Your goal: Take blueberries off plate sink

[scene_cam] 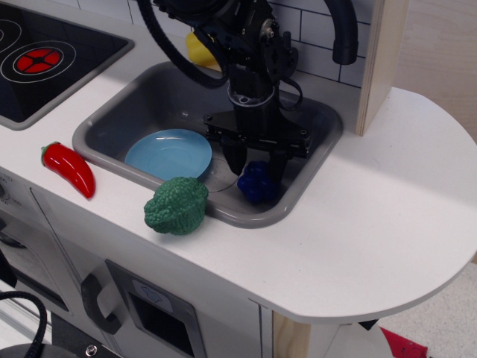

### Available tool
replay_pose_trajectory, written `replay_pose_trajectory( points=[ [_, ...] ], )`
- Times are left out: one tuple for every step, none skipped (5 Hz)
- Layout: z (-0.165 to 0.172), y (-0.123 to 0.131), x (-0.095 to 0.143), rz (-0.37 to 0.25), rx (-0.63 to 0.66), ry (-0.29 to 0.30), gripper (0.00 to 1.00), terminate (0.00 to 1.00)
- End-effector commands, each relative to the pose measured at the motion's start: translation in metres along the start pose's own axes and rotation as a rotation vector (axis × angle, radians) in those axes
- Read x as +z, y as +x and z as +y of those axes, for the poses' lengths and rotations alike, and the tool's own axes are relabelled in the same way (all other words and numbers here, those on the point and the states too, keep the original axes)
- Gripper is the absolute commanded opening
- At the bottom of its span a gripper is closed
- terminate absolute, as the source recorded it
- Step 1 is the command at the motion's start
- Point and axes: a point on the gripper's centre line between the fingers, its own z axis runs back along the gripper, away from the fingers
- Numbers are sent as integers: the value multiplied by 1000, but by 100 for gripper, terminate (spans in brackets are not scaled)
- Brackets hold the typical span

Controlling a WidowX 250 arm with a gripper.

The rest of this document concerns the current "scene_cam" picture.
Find black toy stovetop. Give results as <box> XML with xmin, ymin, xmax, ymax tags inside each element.
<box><xmin>1</xmin><ymin>2</ymin><xmax>133</xmax><ymax>131</ymax></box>

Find grey sink basin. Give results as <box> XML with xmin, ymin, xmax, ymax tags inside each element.
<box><xmin>72</xmin><ymin>63</ymin><xmax>343</xmax><ymax>228</ymax></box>

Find black braided cable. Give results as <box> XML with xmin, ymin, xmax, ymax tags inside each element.
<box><xmin>0</xmin><ymin>290</ymin><xmax>49</xmax><ymax>358</ymax></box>

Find blue toy blueberries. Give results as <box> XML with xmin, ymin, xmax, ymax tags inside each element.
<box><xmin>237</xmin><ymin>161</ymin><xmax>279</xmax><ymax>204</ymax></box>

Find grey oven door panel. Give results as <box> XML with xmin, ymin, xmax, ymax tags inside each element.
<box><xmin>105</xmin><ymin>260</ymin><xmax>206</xmax><ymax>357</ymax></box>

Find red toy chili pepper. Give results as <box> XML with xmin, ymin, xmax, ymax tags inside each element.
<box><xmin>41</xmin><ymin>142</ymin><xmax>95</xmax><ymax>199</ymax></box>

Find red cloth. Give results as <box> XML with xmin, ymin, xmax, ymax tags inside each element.
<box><xmin>381</xmin><ymin>328</ymin><xmax>428</xmax><ymax>358</ymax></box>

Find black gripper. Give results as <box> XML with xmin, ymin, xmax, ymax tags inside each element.
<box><xmin>203</xmin><ymin>90</ymin><xmax>311</xmax><ymax>184</ymax></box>

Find light blue plate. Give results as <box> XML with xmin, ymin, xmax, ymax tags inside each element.
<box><xmin>124</xmin><ymin>129</ymin><xmax>212</xmax><ymax>180</ymax></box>

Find wooden side panel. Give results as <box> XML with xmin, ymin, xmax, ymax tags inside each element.
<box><xmin>356</xmin><ymin>0</ymin><xmax>410</xmax><ymax>136</ymax></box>

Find black oven door handle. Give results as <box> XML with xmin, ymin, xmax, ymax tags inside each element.
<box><xmin>80</xmin><ymin>274</ymin><xmax>121</xmax><ymax>335</ymax></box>

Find yellow toy bell pepper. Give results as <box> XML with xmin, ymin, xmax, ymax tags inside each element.
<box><xmin>186</xmin><ymin>32</ymin><xmax>222</xmax><ymax>72</ymax></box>

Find black toy faucet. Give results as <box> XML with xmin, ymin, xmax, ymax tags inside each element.
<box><xmin>271</xmin><ymin>1</ymin><xmax>369</xmax><ymax>87</ymax></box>

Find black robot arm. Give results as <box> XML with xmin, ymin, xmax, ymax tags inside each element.
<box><xmin>138</xmin><ymin>1</ymin><xmax>310</xmax><ymax>183</ymax></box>

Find green toy broccoli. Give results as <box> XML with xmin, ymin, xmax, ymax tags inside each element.
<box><xmin>144</xmin><ymin>177</ymin><xmax>209</xmax><ymax>236</ymax></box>

